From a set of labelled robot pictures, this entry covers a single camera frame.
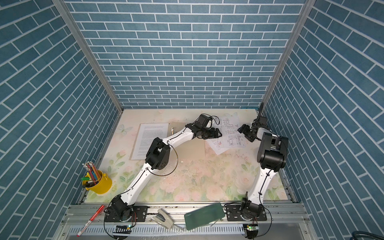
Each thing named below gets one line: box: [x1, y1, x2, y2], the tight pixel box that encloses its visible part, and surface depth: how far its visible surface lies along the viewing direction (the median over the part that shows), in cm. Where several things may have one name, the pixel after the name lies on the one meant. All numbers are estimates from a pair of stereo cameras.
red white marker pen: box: [77, 205, 105, 237], surface depth 73 cm
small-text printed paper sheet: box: [205, 136, 230, 155], surface depth 101 cm
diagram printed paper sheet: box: [218, 117, 246, 148], surface depth 107 cm
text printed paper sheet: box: [131, 123, 169, 160], surface depth 107 cm
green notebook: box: [184, 202, 225, 231], surface depth 74 cm
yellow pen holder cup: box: [82, 170, 113, 195], surface depth 77 cm
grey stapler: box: [152, 208, 174, 229], surface depth 72 cm
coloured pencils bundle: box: [80, 161, 101, 186], surface depth 76 cm
